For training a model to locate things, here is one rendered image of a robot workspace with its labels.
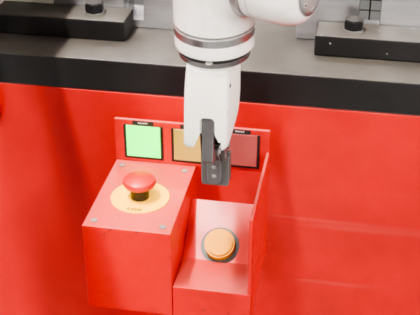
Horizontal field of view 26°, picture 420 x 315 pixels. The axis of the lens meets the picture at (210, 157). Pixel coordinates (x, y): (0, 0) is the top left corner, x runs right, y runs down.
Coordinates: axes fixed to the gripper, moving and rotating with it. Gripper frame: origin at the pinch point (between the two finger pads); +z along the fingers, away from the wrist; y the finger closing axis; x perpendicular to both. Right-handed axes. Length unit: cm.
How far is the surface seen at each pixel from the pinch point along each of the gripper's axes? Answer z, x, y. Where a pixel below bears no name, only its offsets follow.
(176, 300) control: 15.6, -3.9, 6.3
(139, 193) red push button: 5.3, -9.4, -0.5
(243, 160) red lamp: 5.8, 1.8, -9.8
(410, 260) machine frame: 26.3, 24.9, -17.9
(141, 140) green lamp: 4.2, -11.4, -9.9
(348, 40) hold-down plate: -3.3, 13.4, -26.9
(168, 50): -0.9, -11.0, -25.0
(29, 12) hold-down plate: -3.6, -31.9, -28.3
